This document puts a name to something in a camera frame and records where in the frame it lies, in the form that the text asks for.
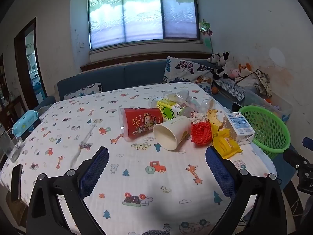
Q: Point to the white blue milk carton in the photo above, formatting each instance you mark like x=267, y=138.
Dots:
x=238, y=127

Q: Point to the light blue wipes pack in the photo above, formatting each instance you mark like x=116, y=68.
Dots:
x=29, y=117

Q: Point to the dark wooden cabinet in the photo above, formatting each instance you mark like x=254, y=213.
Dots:
x=9, y=102

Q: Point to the window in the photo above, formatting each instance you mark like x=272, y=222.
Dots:
x=143, y=14

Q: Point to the cow plush toy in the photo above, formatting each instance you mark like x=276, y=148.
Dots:
x=223, y=64

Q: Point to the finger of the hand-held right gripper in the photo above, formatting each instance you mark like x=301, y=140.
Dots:
x=308, y=144
x=294, y=158

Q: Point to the bread slice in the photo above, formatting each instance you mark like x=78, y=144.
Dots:
x=215, y=118

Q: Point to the tinted clear plastic bag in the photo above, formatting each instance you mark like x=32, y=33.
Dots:
x=181, y=96

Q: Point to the large butterfly pillow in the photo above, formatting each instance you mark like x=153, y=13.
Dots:
x=185, y=71

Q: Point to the clear plastic storage box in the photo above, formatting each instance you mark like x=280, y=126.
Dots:
x=269, y=102

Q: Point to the yellow label plastic bottle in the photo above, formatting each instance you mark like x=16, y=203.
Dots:
x=171, y=107

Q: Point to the black case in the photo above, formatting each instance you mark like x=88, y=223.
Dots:
x=236, y=106

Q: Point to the pink plush toy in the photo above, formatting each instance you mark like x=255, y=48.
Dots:
x=233, y=73

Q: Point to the orange ball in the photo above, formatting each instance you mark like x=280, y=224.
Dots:
x=214, y=90

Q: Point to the white paper cup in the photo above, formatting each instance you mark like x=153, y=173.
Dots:
x=171, y=132

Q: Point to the black phone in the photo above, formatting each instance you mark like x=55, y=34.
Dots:
x=16, y=181

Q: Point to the blue sofa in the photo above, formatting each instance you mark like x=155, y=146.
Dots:
x=139, y=74

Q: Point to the wooden ledge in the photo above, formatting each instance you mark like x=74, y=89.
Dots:
x=122, y=61

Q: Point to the blue white patterned cushion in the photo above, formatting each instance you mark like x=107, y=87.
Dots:
x=229, y=87

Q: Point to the dark framed doorway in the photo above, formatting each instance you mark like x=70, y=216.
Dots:
x=30, y=61

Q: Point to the clear glass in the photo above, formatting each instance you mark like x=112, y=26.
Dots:
x=8, y=145

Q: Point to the patterned cloth bag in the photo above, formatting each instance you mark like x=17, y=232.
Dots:
x=256, y=80

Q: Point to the colourful pinwheel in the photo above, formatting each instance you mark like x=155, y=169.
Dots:
x=205, y=28

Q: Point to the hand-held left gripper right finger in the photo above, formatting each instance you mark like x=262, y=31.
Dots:
x=220, y=173

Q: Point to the small butterfly pillow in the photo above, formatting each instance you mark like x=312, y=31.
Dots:
x=83, y=91

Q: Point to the green plastic basket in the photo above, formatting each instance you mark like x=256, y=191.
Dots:
x=269, y=129

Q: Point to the orange fox plush toy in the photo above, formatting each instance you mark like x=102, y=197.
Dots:
x=244, y=68

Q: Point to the grey plush toy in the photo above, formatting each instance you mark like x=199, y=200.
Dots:
x=213, y=58

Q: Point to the red printed paper cup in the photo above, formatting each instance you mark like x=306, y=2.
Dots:
x=139, y=123

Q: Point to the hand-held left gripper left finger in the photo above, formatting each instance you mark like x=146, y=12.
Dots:
x=94, y=169

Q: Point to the yellow snack wrapper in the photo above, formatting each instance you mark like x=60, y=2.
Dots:
x=223, y=142

